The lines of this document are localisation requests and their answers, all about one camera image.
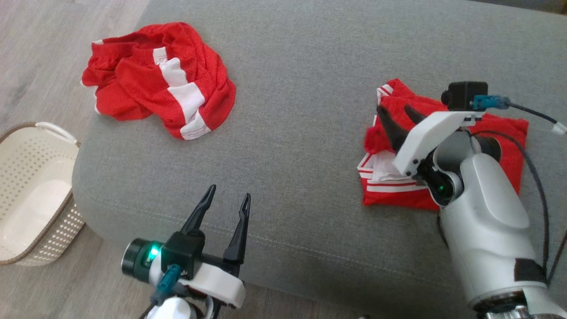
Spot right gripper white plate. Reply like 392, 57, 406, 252
375, 105, 484, 179

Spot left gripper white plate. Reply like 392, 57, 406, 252
179, 184, 252, 309

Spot red white-striped jersey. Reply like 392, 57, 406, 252
357, 78, 530, 211

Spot red Bulls 23 shorts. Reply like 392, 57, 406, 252
81, 21, 237, 141

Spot large grey sofa seat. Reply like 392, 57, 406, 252
71, 0, 567, 311

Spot white perforated laundry basket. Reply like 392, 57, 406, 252
0, 121, 86, 267

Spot left camera cable teal plug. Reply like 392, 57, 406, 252
142, 264, 183, 319

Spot camera cable teal plug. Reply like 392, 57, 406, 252
471, 94, 567, 136
142, 264, 183, 319

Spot right camera cable teal plug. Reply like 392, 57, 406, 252
471, 94, 567, 136

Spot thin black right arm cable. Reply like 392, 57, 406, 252
465, 128, 567, 287

